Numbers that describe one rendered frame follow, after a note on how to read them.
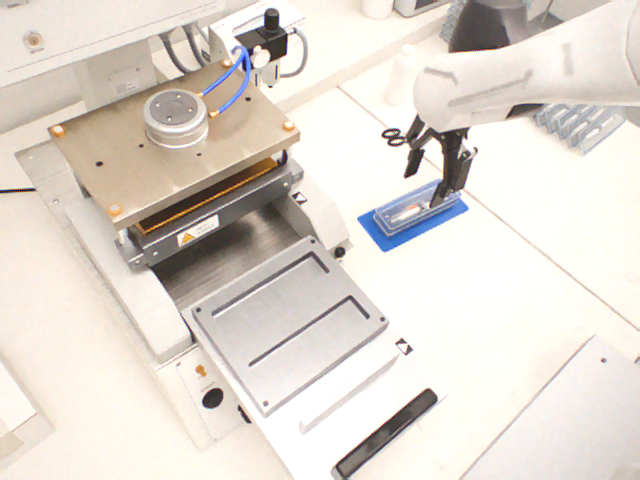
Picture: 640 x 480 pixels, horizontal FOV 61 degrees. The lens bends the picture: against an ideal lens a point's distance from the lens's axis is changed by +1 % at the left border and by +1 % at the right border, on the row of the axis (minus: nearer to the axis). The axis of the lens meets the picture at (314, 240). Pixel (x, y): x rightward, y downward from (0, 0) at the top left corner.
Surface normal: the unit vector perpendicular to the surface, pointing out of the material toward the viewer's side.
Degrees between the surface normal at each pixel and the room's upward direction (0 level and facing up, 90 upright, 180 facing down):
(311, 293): 0
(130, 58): 90
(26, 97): 90
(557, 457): 3
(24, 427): 88
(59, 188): 0
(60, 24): 90
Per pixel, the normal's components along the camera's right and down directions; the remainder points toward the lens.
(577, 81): -0.61, 0.54
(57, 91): 0.66, 0.66
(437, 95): -0.83, 0.21
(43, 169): 0.09, -0.56
